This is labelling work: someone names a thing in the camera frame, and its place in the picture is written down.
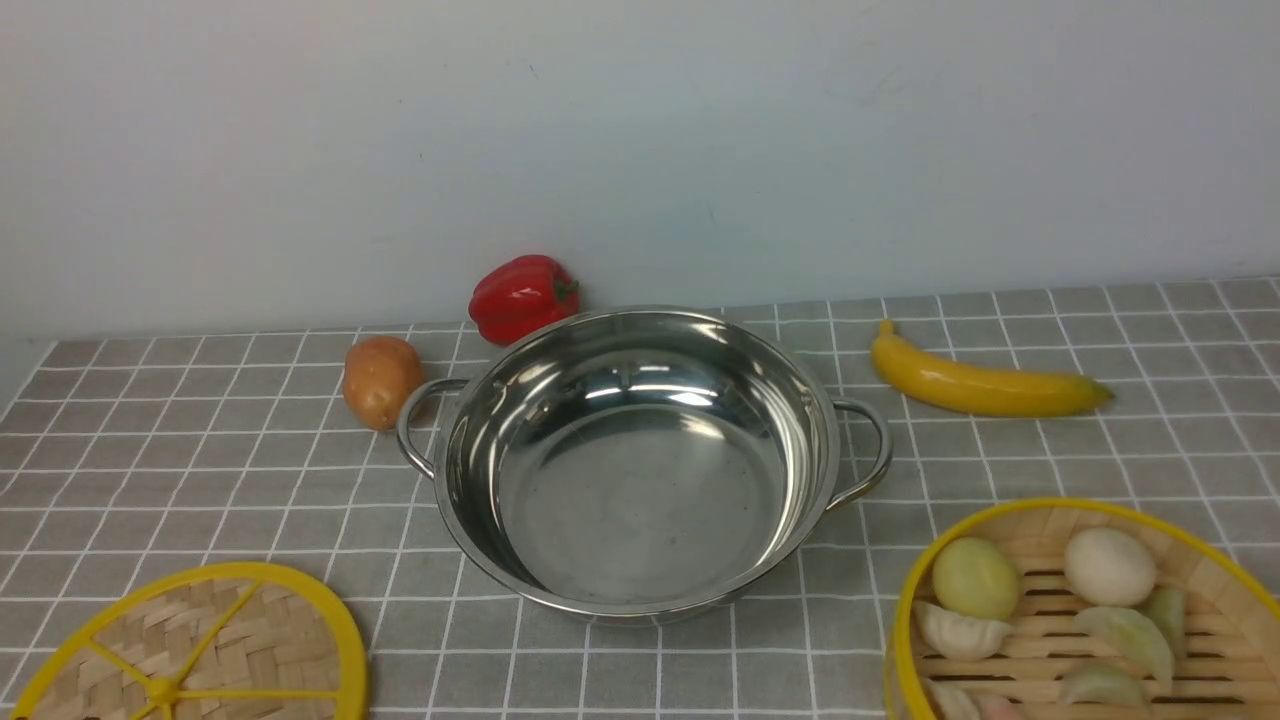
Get white dumpling at edge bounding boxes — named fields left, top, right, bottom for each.
left=922, top=679, right=982, bottom=720

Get grey checkered tablecloth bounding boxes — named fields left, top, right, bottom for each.
left=1, top=277, right=1279, bottom=719

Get stainless steel pot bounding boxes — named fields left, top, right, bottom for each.
left=396, top=306, right=893, bottom=625

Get yellow-green round bun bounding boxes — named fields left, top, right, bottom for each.
left=931, top=537, right=1021, bottom=620

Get white round bun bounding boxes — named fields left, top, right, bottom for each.
left=1062, top=527, right=1158, bottom=607

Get red bell pepper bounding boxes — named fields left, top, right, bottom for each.
left=468, top=254, right=581, bottom=347

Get small green dumpling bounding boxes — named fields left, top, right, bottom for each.
left=1142, top=584, right=1187, bottom=659

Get pink dumpling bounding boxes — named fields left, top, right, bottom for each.
left=975, top=694, right=1024, bottom=720

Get yellow woven bamboo steamer lid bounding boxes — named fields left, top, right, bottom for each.
left=12, top=562, right=370, bottom=719

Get yellow rimmed bamboo steamer basket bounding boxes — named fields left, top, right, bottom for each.
left=883, top=497, right=1277, bottom=719

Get pale green dumpling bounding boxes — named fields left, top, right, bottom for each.
left=1073, top=606, right=1176, bottom=693

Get yellow banana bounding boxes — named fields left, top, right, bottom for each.
left=870, top=318, right=1115, bottom=418

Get brown potato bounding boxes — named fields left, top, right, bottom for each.
left=342, top=336, right=426, bottom=432

